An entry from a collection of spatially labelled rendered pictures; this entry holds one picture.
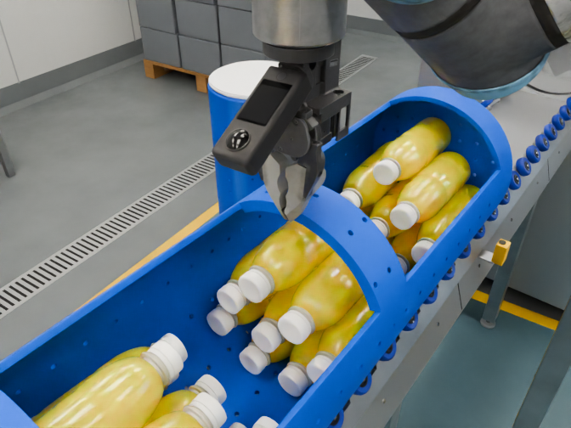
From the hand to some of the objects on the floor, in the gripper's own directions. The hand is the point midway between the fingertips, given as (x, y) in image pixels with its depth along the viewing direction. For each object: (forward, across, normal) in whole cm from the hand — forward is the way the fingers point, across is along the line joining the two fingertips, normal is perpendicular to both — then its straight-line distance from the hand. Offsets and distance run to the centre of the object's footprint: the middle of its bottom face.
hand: (285, 214), depth 61 cm
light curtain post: (+123, -33, -71) cm, 146 cm away
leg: (+123, -7, -125) cm, 176 cm away
